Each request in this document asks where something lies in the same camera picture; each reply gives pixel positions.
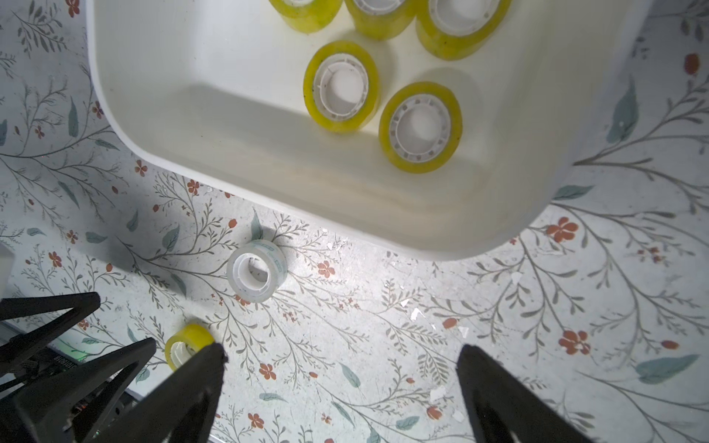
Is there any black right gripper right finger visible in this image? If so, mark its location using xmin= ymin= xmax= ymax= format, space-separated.
xmin=456 ymin=344 xmax=590 ymax=443

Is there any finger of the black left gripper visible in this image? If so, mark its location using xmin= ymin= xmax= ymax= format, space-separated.
xmin=10 ymin=339 xmax=156 ymax=442
xmin=0 ymin=292 xmax=103 ymax=378

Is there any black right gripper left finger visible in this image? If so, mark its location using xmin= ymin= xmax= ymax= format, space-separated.
xmin=93 ymin=343 xmax=227 ymax=442

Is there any white plastic storage box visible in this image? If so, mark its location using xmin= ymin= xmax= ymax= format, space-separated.
xmin=86 ymin=1 xmax=651 ymax=260

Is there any yellow tape roll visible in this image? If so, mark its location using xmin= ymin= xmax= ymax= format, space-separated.
xmin=415 ymin=0 xmax=511 ymax=61
xmin=303 ymin=40 xmax=380 ymax=133
xmin=379 ymin=81 xmax=463 ymax=174
xmin=164 ymin=324 xmax=215 ymax=371
xmin=270 ymin=0 xmax=343 ymax=34
xmin=345 ymin=0 xmax=418 ymax=41

